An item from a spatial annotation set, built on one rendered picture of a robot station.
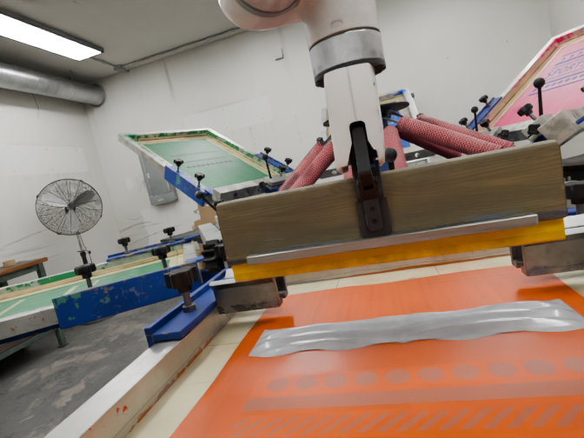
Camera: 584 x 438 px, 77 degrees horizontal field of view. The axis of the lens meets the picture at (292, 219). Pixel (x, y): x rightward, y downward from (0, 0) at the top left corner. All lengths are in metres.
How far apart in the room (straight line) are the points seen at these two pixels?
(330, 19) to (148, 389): 0.41
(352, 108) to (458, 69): 4.45
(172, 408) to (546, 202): 0.42
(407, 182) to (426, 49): 4.42
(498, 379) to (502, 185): 0.18
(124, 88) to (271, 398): 5.55
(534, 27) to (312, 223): 4.76
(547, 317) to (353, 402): 0.22
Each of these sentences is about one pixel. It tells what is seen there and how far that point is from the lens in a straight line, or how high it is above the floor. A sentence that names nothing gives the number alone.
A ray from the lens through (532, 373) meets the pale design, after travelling 0.38.
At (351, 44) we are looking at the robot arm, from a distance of 0.39.
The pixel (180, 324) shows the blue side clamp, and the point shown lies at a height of 1.00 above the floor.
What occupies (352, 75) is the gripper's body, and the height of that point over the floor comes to 1.23.
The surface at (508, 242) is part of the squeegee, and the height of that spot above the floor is 1.04.
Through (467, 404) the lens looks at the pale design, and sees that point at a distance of 0.35.
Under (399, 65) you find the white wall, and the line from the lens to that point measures 4.74.
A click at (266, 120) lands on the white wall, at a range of 4.84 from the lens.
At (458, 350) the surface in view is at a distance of 0.41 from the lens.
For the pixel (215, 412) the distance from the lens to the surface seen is 0.39.
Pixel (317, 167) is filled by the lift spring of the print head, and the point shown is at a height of 1.16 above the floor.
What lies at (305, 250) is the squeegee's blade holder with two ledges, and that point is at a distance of 0.40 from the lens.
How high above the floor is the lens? 1.16
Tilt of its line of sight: 7 degrees down
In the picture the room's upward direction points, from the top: 12 degrees counter-clockwise
